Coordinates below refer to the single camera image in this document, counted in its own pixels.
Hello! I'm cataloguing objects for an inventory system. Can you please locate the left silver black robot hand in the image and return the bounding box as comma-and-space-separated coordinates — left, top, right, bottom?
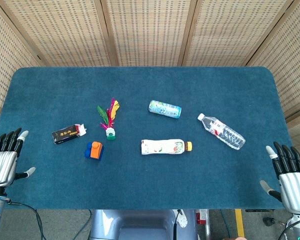
0, 127, 37, 189

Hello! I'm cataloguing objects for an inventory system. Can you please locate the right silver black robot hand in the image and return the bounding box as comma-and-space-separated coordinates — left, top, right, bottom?
259, 141, 300, 215

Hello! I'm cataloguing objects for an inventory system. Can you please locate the blue toy brick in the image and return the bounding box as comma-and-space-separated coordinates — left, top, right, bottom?
84, 142, 105, 161

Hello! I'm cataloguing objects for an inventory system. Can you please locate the orange toy brick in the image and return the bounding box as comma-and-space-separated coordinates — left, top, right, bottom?
90, 141, 103, 160

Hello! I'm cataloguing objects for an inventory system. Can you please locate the black cigarette box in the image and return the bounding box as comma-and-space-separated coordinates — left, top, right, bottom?
51, 123, 88, 146

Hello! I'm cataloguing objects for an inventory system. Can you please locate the clear water bottle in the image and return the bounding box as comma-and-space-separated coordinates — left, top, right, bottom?
197, 113, 246, 151

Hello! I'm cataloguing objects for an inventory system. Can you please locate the red white fire extinguisher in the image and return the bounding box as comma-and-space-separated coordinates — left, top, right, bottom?
195, 209, 210, 226

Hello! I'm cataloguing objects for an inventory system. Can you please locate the colourful feather shuttlecock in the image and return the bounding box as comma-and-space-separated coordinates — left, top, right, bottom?
97, 97, 121, 141

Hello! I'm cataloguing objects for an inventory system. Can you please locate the white yellow-capped tea bottle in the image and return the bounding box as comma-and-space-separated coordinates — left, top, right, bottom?
140, 138, 193, 156

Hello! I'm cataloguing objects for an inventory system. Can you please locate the blue table cloth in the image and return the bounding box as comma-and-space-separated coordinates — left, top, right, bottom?
0, 66, 300, 210

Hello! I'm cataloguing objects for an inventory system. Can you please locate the grey robot torso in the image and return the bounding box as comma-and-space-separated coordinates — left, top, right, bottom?
89, 209, 198, 240

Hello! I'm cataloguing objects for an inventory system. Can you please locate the light blue drink can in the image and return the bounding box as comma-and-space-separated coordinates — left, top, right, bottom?
147, 99, 183, 119

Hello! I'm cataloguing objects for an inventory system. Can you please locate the woven folding screen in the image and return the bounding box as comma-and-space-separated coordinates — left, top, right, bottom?
0, 0, 300, 161

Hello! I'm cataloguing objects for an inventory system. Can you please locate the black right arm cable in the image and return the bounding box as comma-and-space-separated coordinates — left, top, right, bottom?
277, 217, 300, 240

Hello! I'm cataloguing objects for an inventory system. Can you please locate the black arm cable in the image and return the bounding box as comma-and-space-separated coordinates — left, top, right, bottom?
4, 199, 47, 240
277, 217, 300, 240

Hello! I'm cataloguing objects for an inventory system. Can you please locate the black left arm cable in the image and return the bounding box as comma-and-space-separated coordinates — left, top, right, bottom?
4, 199, 47, 240

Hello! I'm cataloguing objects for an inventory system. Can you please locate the blue floor cable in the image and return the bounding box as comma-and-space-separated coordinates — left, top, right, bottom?
74, 209, 93, 240

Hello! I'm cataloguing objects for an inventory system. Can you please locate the white torso bracket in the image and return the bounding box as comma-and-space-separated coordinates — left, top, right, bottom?
177, 209, 189, 229

